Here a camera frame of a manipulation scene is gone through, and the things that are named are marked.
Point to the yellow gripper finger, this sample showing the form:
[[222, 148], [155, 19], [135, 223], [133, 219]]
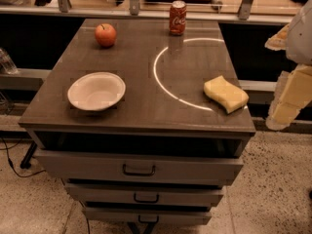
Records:
[[278, 41], [293, 92]]

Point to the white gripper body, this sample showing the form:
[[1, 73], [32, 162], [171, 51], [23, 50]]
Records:
[[300, 38]]

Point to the red apple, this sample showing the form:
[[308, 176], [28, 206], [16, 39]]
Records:
[[105, 35]]

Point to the yellow sponge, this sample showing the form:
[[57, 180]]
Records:
[[226, 94]]

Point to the red cola can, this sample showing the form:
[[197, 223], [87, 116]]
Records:
[[177, 17]]

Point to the grey drawer cabinet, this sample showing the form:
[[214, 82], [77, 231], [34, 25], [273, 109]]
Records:
[[164, 111]]

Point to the white bowl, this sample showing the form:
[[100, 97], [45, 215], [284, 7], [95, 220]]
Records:
[[96, 91]]

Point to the clear plastic bottle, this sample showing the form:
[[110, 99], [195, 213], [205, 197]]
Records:
[[7, 63]]

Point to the metal railing frame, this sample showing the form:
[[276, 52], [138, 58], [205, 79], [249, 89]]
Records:
[[263, 11]]

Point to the bottom drawer with handle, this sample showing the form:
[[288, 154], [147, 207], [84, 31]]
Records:
[[147, 216]]

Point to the drawer with handle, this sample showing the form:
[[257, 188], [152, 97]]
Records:
[[125, 194], [139, 168], [147, 216]]

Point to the middle drawer with handle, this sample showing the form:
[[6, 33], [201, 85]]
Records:
[[125, 194]]

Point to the top drawer with handle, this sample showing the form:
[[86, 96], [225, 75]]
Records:
[[139, 168]]

